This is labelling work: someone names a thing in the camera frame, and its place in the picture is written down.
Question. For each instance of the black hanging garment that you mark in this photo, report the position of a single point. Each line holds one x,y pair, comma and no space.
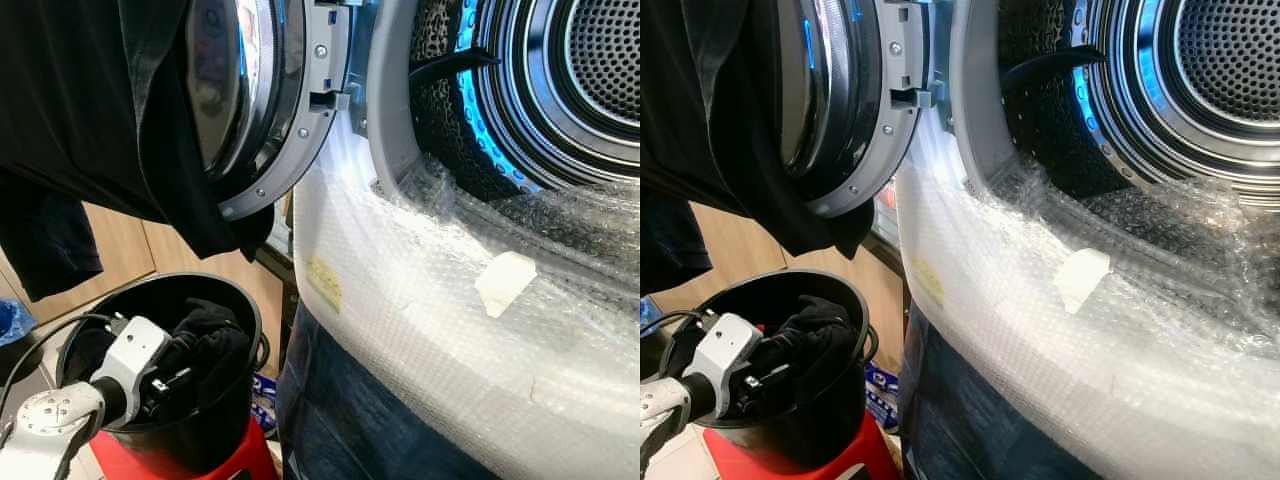
700,100
80,100

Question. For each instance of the clear bubble wrap sheet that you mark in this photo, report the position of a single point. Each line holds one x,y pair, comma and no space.
1100,380
480,380

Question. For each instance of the red plastic stool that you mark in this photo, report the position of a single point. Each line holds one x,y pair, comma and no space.
250,465
860,465

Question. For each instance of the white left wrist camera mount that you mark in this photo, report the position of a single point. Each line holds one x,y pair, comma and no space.
725,350
135,350

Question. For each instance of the perforated steel washer drum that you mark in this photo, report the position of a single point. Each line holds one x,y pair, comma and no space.
600,60
1230,60

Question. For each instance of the yellow sticker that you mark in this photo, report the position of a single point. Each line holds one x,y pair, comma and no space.
324,284

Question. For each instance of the black clothes bundle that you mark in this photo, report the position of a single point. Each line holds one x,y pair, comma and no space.
215,345
825,345

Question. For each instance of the wooden cabinet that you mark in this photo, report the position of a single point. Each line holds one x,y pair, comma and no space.
130,250
740,250

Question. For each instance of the white tape piece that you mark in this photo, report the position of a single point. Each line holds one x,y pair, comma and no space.
1082,280
505,284

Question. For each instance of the black plastic bucket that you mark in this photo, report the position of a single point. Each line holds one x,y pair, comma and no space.
820,430
200,440

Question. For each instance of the dark blue denim cloth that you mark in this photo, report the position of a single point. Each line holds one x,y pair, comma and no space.
340,420
960,420

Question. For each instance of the round chrome washer door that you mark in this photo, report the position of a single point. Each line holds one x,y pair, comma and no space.
900,130
300,130

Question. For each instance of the blue and white package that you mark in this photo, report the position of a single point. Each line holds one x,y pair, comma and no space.
265,400
882,395

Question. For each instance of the white washing machine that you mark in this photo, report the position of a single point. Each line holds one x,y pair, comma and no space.
385,100
975,100

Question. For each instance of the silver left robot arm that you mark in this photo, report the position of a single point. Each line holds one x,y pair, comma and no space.
665,400
50,415

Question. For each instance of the black drum paddle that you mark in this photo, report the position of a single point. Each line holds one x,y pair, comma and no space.
450,66
1050,62

